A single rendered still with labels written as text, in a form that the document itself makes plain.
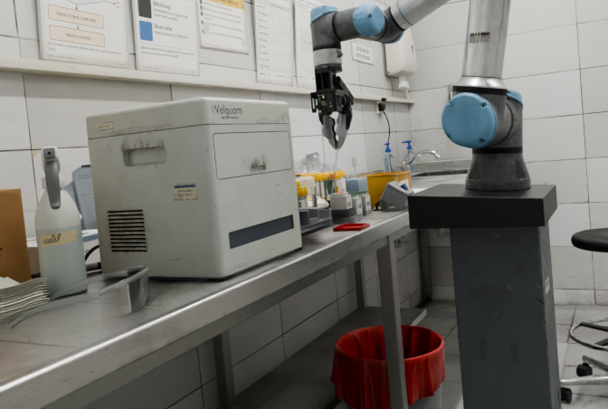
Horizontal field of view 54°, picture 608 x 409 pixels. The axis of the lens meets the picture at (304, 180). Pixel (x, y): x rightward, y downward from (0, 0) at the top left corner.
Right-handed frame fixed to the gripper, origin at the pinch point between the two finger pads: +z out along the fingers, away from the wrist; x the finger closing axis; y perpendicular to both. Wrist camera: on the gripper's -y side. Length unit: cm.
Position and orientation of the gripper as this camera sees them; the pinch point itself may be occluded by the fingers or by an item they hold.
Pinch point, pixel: (337, 144)
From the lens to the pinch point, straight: 157.0
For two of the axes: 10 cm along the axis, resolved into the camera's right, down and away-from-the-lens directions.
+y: -4.4, 0.9, -9.0
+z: 0.9, 9.9, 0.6
